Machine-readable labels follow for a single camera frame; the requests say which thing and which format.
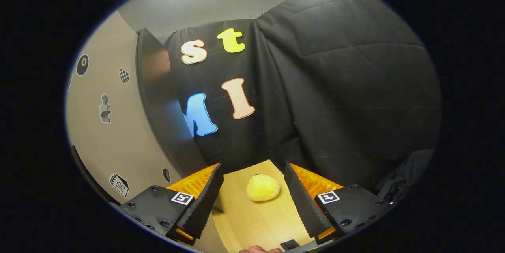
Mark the black backdrop cloth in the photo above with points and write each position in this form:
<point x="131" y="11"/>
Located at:
<point x="355" y="87"/>

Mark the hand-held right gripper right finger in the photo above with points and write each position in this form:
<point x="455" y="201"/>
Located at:
<point x="303" y="209"/>

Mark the yellow foam bun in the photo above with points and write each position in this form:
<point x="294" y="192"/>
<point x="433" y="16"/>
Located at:
<point x="263" y="188"/>

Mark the grey cabinet door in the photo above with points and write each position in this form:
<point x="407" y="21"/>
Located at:
<point x="118" y="138"/>

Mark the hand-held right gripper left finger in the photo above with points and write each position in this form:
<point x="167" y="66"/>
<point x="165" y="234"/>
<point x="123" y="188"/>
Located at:
<point x="205" y="205"/>

